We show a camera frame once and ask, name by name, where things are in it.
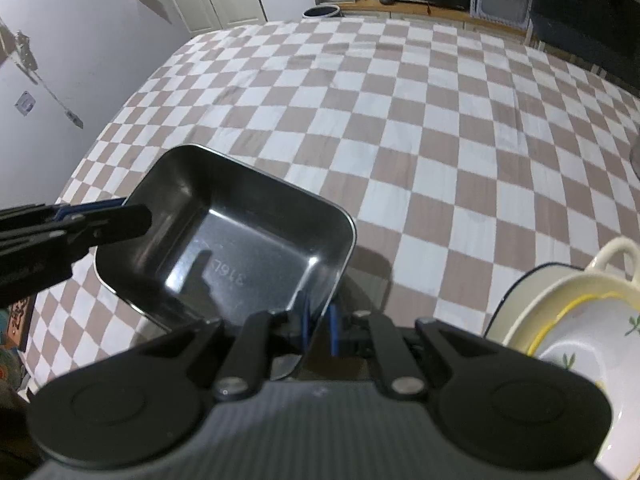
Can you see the checkered tablecloth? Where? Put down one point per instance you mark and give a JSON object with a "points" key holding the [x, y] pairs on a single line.
{"points": [[375, 135]]}

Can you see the orange printed sticker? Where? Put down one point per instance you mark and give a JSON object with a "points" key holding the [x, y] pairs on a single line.
{"points": [[20, 322]]}

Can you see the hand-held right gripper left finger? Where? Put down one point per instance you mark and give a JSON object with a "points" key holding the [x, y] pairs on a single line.
{"points": [[306, 330]]}

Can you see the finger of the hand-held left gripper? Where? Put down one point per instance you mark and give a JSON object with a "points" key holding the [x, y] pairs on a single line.
{"points": [[90, 208], [120, 222]]}

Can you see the floral yellow-rimmed ceramic bowl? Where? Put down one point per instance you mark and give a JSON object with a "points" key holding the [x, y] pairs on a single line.
{"points": [[600, 350]]}

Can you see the dark round trash bin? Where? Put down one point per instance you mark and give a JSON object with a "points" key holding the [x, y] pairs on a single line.
{"points": [[322, 11]]}

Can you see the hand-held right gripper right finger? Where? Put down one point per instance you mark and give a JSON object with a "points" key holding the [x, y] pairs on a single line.
{"points": [[335, 330]]}

